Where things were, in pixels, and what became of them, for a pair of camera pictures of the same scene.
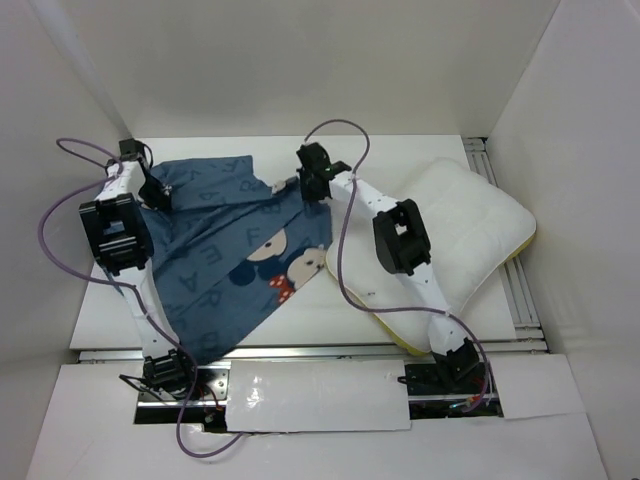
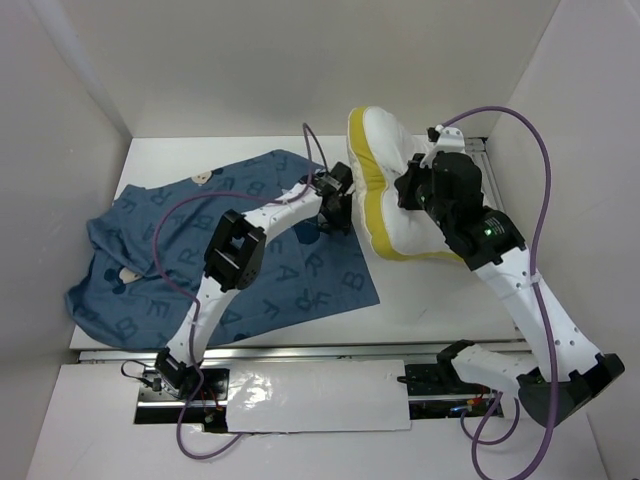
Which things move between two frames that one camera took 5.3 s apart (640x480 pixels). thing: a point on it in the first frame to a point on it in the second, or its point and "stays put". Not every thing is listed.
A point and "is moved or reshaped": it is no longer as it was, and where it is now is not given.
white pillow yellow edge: x=475 y=224 to x=379 y=149
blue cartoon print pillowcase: x=226 y=244 is moved or reshaped
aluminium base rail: x=325 y=353 stays put
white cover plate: x=316 y=395 stays put
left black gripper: x=162 y=198 to x=344 y=224
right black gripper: x=306 y=193 to x=419 y=165
